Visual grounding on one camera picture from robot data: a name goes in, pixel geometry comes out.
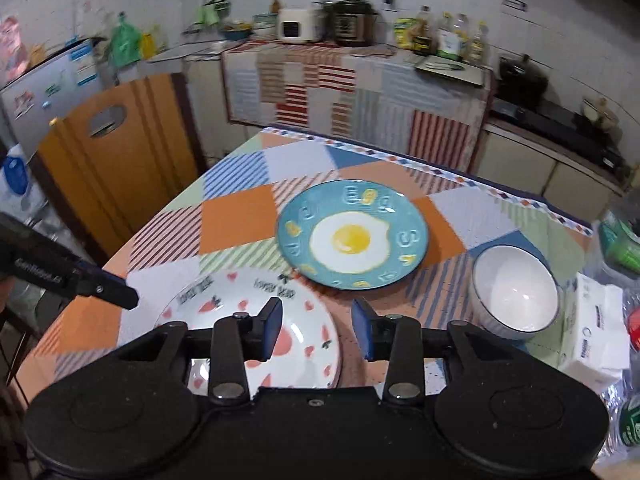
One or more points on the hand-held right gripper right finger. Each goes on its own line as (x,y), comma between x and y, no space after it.
(362,332)

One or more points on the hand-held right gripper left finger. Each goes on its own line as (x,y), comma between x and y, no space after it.
(270,330)

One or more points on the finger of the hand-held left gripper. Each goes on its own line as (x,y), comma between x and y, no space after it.
(117,290)

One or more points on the white plate with pink hearts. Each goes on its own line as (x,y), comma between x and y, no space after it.
(295,340)

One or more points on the blue fried egg plate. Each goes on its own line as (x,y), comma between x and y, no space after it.
(352,237)

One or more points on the grey ribbed bowl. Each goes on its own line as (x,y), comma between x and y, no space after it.
(515,290)

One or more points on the blue water jug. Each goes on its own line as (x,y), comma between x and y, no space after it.
(15,172)

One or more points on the patchwork tablecloth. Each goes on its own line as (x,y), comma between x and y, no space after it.
(235,220)

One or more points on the orange wooden chair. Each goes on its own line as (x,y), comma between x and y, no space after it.
(125,170)

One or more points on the grey refrigerator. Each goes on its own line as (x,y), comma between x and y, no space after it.
(50,90)

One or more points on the white tissue pack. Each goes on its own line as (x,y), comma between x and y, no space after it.
(592,330)

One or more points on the green plastic bag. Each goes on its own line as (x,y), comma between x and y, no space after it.
(124,42)

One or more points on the patchwork counter curtain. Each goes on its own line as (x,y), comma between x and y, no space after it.
(350,90)

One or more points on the cream lower cabinets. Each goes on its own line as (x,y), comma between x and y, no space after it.
(545,170)

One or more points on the green packets basket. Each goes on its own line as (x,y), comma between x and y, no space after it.
(620,245)

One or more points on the grey cutting board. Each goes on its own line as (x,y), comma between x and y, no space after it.
(450,67)

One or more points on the blue bowl with food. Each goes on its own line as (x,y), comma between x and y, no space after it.
(236,32)

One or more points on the black gas stove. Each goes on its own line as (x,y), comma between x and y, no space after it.
(560,127)

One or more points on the green label bottle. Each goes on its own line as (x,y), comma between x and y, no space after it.
(631,427)

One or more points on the black wok with lid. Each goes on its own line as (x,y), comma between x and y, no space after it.
(522,77)

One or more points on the yellow food packet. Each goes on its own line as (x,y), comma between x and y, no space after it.
(404,34)

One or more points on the white enamel pot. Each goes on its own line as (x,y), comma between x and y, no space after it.
(265,25)

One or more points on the dark oil bottle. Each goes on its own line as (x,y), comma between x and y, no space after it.
(424,35)

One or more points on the white rice cooker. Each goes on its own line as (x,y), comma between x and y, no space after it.
(299,25)

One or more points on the black pressure cooker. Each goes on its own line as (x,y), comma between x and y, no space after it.
(354,22)

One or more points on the cream ceramic pot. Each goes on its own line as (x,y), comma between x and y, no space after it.
(599,112)

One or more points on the wall poster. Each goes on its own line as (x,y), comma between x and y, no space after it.
(12,47)

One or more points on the white wall socket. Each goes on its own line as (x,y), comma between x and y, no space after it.
(390,2)

